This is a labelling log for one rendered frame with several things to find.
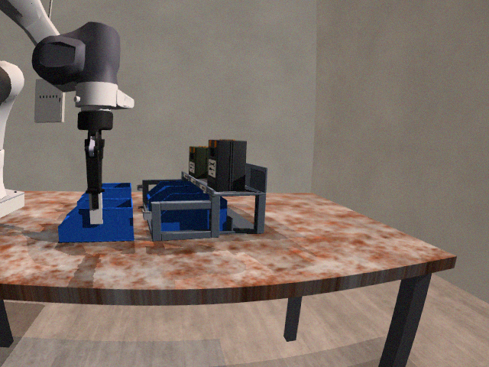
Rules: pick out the blue bin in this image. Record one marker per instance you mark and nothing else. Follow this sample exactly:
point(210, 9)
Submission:
point(117, 223)
point(165, 188)
point(112, 190)
point(191, 219)

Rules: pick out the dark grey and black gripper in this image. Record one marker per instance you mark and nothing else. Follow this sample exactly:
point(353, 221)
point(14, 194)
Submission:
point(94, 122)

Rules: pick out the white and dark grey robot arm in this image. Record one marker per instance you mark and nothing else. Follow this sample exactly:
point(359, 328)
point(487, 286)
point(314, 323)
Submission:
point(85, 60)

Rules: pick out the grey metal shelf frame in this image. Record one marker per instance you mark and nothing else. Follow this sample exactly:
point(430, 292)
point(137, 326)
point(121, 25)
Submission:
point(255, 185)

